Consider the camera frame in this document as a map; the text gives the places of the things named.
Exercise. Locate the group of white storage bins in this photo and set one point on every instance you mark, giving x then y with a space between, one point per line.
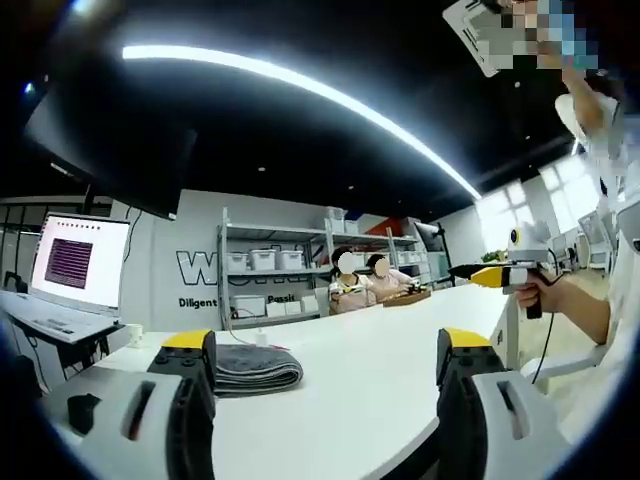
262 260

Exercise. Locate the white ceiling air conditioner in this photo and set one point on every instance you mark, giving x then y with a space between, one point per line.
457 20

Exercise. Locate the white office chair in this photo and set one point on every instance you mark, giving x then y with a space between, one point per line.
560 362

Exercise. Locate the small black object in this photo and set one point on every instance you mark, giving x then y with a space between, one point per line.
82 412

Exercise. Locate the white paper cup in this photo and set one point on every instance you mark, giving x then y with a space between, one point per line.
134 335

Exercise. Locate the person's right hand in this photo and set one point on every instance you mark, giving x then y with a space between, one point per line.
552 297

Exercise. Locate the large black hanging screen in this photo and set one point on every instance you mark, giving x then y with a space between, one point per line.
125 165

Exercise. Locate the white charger plug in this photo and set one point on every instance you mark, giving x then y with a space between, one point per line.
262 338

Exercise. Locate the wooden tray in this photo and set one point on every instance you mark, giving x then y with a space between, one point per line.
405 298

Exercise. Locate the ceiling light strip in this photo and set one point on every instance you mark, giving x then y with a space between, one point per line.
150 51

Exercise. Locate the green potted plant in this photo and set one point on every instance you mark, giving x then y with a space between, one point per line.
490 256

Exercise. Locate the grey towel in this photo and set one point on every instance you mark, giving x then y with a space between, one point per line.
260 370

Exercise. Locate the grey metal shelf rack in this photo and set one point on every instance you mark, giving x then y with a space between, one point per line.
270 231

